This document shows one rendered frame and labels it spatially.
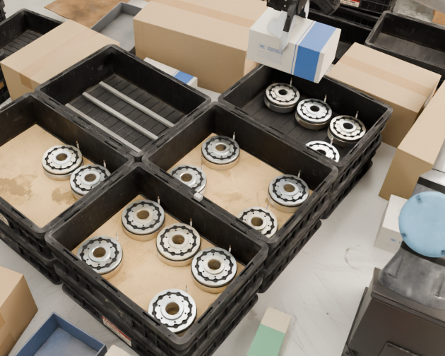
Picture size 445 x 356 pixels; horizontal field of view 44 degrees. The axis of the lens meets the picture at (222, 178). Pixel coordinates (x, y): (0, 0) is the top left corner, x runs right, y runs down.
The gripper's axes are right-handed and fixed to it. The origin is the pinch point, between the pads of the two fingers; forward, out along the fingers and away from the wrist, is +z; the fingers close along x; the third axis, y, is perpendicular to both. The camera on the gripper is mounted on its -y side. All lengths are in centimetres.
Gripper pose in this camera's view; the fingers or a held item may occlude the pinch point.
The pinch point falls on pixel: (294, 38)
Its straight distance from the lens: 145.7
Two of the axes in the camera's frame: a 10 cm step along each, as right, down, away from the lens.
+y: -8.9, -3.7, 2.8
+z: -0.4, 6.7, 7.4
